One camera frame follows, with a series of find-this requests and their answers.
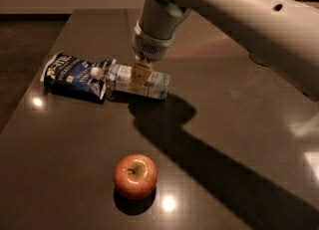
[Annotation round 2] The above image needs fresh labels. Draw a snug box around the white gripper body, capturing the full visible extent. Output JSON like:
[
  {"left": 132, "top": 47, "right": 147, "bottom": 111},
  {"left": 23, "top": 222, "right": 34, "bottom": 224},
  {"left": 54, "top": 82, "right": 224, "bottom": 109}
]
[{"left": 132, "top": 0, "right": 190, "bottom": 62}]

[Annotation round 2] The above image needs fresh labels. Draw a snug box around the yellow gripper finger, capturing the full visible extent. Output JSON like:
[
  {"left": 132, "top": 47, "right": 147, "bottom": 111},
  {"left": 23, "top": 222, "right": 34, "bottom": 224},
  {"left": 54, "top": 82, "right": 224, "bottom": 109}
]
[{"left": 130, "top": 58, "right": 153, "bottom": 90}]

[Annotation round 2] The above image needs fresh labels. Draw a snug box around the blue plastic water bottle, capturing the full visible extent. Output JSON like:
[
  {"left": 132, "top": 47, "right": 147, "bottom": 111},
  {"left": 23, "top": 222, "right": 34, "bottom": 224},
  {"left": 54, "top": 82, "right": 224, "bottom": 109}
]
[{"left": 91, "top": 64, "right": 169, "bottom": 100}]

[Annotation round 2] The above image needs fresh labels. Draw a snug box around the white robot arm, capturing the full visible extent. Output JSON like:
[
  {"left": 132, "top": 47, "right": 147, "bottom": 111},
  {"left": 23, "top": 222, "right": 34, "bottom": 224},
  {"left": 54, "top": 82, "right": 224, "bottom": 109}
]
[{"left": 133, "top": 0, "right": 319, "bottom": 102}]

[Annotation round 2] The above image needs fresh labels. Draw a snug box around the blue chip bag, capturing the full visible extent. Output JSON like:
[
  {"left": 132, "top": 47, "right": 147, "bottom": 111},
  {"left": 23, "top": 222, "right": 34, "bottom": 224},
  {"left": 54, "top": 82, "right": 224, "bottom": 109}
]
[{"left": 40, "top": 52, "right": 116, "bottom": 101}]

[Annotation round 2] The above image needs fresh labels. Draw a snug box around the red apple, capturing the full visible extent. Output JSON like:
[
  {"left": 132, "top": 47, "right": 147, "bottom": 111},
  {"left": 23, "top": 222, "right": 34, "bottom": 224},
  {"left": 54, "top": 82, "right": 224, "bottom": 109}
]
[{"left": 114, "top": 154, "right": 158, "bottom": 200}]

